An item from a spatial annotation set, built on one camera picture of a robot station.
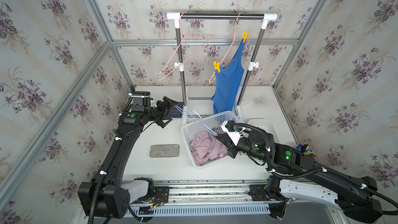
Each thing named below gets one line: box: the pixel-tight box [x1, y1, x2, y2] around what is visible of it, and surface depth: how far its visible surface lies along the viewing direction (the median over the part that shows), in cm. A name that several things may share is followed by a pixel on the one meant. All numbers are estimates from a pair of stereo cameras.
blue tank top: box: [211, 39, 246, 115], surface depth 79 cm
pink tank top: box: [189, 129, 229, 166], surface depth 80 cm
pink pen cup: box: [296, 143, 317, 160], surface depth 78 cm
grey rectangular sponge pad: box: [149, 144, 180, 158], surface depth 86 cm
